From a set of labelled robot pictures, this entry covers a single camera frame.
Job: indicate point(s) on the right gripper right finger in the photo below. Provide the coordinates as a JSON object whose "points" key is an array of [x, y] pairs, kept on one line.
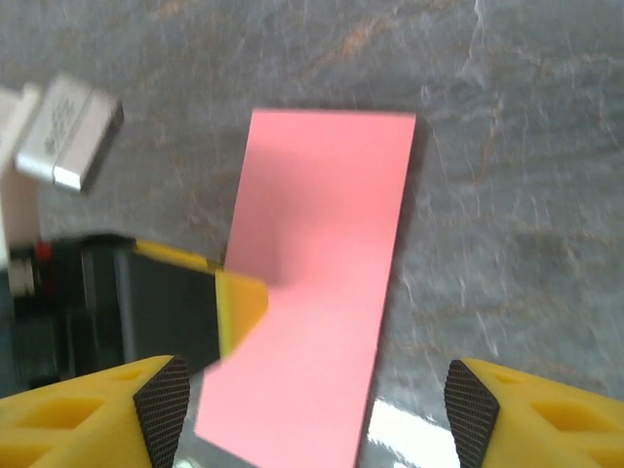
{"points": [[560, 429]]}

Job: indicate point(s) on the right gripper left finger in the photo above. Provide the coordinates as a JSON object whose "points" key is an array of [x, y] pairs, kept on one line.
{"points": [[73, 429]]}

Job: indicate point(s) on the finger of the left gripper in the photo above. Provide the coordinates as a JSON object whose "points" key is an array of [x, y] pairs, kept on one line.
{"points": [[239, 307], [170, 251]]}

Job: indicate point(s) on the pink paper sheet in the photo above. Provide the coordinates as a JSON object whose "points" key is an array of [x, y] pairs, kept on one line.
{"points": [[317, 244]]}

